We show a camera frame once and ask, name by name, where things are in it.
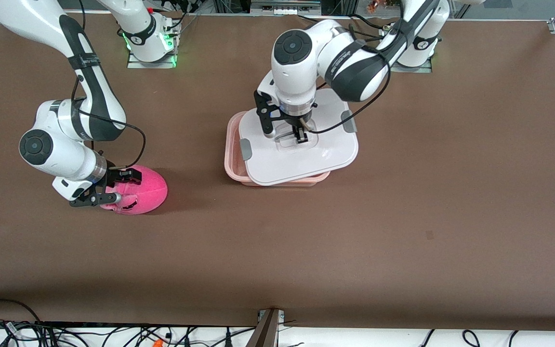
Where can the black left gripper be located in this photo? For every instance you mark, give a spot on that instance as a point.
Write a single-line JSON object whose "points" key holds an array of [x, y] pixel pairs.
{"points": [[298, 126]]}

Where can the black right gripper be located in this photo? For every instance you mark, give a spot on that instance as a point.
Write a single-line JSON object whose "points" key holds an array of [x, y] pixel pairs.
{"points": [[115, 175]]}

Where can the pink plush toy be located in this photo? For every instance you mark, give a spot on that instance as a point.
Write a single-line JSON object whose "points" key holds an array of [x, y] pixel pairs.
{"points": [[152, 193]]}

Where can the white box lid grey clips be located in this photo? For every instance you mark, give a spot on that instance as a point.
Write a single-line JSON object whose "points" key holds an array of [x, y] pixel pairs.
{"points": [[306, 164]]}

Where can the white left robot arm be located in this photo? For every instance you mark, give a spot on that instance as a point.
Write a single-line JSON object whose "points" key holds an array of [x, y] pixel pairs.
{"points": [[297, 72]]}

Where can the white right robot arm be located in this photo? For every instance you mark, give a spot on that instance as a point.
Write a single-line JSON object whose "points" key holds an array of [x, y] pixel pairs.
{"points": [[65, 154]]}

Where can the pink plastic box base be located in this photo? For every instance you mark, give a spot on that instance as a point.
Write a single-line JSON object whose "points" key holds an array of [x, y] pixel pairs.
{"points": [[231, 159]]}

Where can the copper coloured background object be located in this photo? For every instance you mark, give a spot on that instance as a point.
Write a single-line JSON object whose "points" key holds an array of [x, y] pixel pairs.
{"points": [[378, 6]]}

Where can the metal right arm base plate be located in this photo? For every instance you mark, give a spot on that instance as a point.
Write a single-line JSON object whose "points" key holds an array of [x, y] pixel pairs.
{"points": [[133, 65]]}

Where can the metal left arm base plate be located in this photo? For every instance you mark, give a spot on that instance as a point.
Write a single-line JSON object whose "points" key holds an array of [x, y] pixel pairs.
{"points": [[422, 70]]}

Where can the brown post with metal bracket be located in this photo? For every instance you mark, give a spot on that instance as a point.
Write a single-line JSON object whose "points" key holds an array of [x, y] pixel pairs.
{"points": [[264, 332]]}

